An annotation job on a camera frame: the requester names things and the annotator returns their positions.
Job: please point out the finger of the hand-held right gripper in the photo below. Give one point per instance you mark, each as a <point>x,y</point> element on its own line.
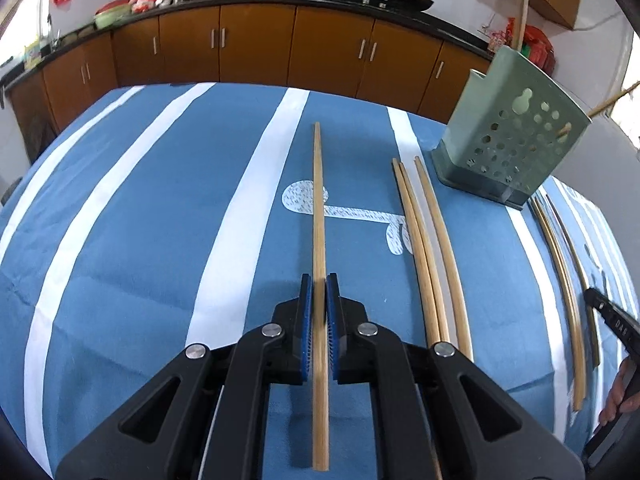
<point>596,299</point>

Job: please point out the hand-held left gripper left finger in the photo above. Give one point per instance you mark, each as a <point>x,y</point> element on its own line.
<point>307,330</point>

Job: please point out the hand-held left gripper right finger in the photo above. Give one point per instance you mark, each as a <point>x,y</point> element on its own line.
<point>332,330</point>

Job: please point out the bamboo chopstick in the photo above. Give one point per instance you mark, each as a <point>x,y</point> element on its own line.
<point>419,260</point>
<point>578,370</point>
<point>430,260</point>
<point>612,102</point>
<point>318,210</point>
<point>523,5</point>
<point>593,340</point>
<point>448,260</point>

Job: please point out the green perforated utensil holder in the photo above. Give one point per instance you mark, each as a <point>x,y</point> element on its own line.
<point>500,125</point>

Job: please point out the person's right hand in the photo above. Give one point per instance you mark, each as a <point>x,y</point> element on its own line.
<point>614,400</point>

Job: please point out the blue white striped tablecloth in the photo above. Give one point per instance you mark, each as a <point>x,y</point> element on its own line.
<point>150,235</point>

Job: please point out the window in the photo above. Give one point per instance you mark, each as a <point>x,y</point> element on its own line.
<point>632,60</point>
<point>25,25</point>

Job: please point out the brown kitchen base cabinets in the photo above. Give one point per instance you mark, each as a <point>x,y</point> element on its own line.
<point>250,45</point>

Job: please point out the black kitchen countertop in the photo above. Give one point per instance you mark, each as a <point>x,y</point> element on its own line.
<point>300,0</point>

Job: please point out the green plastic basin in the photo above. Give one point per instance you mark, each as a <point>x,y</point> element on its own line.
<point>111,19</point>

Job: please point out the yellow green packet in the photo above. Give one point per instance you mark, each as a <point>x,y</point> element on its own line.
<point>32,56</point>

